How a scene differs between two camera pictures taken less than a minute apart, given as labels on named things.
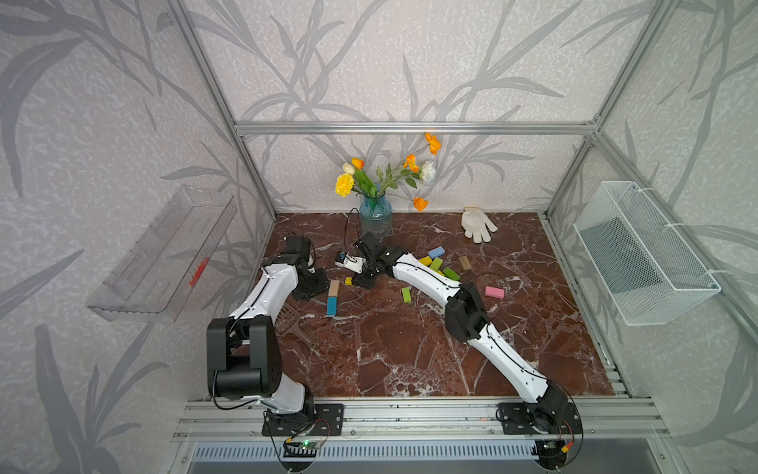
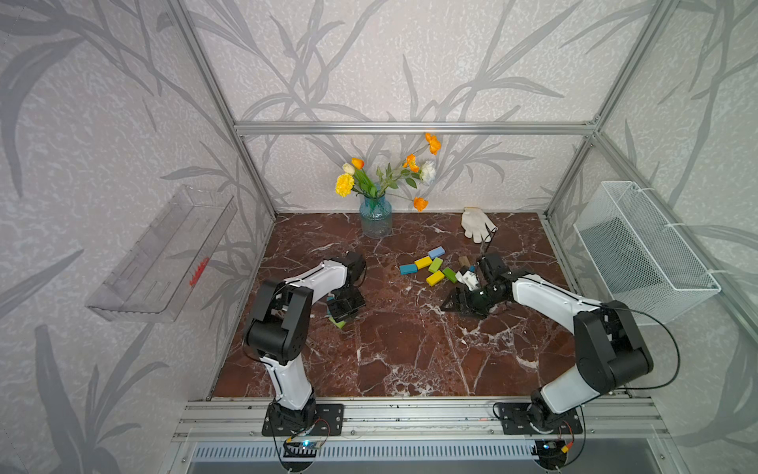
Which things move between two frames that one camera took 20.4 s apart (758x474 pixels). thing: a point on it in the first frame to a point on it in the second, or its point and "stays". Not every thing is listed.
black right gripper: [361, 282] to [465, 304]
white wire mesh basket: [650, 273] stays
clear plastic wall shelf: [156, 278] stays
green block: [451, 274] stays
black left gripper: [322, 285] to [339, 314]
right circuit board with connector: [550, 453] stays
